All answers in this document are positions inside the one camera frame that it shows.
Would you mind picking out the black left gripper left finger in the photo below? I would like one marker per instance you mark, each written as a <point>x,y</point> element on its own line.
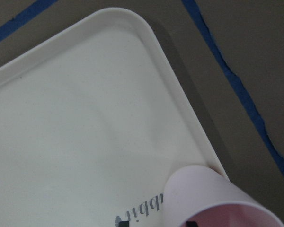
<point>124,224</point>

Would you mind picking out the pink plastic cup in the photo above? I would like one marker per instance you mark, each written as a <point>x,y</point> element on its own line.
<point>198,193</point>

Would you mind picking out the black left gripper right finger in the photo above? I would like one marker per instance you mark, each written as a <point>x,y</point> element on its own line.
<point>191,224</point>

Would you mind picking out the cream bunny tray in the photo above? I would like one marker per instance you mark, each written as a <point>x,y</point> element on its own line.
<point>93,122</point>

